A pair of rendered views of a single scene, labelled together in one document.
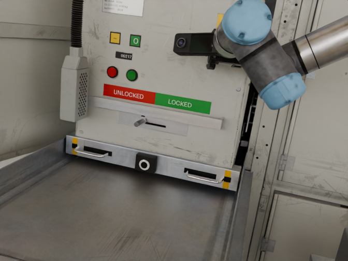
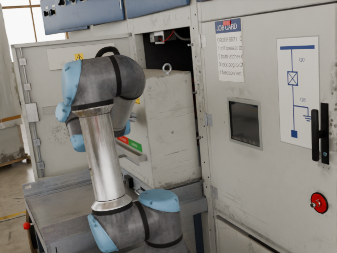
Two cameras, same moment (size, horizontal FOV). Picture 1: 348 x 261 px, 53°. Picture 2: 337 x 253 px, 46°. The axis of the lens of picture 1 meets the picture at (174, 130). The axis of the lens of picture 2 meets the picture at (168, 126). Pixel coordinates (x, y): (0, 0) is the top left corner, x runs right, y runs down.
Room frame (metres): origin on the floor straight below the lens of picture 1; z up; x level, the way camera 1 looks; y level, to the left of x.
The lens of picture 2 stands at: (0.00, -1.46, 1.53)
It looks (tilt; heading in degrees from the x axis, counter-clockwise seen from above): 12 degrees down; 51
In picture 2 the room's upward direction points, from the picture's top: 6 degrees counter-clockwise
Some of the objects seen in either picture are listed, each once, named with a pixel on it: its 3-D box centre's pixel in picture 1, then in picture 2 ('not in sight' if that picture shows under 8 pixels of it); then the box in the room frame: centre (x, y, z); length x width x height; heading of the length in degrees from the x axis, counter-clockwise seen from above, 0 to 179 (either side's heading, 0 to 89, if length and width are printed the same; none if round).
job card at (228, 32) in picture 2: not in sight; (228, 51); (1.03, -0.54, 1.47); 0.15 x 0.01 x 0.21; 77
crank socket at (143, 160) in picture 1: (145, 163); (128, 181); (0.95, 0.07, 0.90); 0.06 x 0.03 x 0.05; 77
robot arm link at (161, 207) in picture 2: not in sight; (158, 214); (0.65, -0.56, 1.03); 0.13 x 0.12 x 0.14; 163
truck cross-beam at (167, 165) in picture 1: (149, 159); (135, 179); (0.99, 0.06, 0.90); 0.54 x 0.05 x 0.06; 77
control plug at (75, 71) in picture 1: (75, 88); not in sight; (0.95, 0.28, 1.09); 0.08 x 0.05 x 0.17; 167
